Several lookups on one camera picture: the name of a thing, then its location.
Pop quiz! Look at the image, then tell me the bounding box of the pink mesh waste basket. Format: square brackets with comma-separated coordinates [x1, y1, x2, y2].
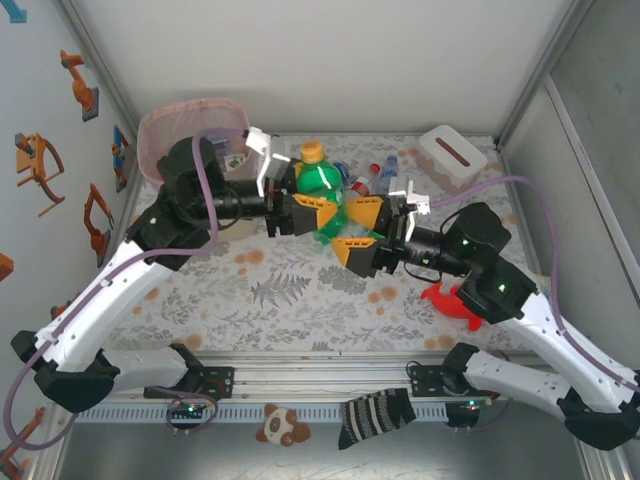
[137, 97, 251, 194]

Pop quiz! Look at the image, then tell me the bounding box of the aluminium frame post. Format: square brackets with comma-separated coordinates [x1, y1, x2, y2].
[57, 0, 139, 139]
[497, 0, 599, 146]

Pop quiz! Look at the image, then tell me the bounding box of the red-label clear bottle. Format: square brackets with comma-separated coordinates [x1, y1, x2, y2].
[347, 162, 384, 197]

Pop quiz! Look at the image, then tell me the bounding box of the green soda bottle yellow cap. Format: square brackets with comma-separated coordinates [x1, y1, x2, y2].
[294, 139, 351, 249]

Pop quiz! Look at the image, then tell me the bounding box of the white tissue box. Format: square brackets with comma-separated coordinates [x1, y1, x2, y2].
[417, 124, 489, 191]

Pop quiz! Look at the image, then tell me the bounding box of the floral tablecloth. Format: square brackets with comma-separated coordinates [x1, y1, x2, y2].
[97, 132, 544, 354]

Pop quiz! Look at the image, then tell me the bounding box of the black striped sock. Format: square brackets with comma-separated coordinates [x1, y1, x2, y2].
[337, 387, 418, 451]

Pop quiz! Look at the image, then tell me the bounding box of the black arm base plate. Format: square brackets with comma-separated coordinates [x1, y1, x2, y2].
[144, 367, 236, 400]
[407, 362, 451, 399]

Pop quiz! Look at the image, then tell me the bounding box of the red toy fish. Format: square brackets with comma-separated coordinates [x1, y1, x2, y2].
[419, 282, 485, 334]

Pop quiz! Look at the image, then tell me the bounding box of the blue orange wall decal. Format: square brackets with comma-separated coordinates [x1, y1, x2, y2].
[110, 124, 132, 194]

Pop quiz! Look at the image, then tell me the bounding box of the white slotted cable tray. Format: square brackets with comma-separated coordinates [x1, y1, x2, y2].
[69, 403, 451, 424]

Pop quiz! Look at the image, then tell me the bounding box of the blue-label water bottle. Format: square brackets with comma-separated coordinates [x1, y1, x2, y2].
[377, 153, 401, 194]

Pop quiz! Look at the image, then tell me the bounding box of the brown white panda plush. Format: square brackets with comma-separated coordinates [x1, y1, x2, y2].
[254, 402, 312, 447]

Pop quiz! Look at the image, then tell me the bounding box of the small controller circuit board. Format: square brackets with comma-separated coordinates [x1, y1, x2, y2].
[457, 397, 496, 414]
[169, 399, 211, 419]

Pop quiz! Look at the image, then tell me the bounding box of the aluminium frame rail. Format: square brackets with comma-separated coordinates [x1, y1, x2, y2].
[49, 349, 571, 404]

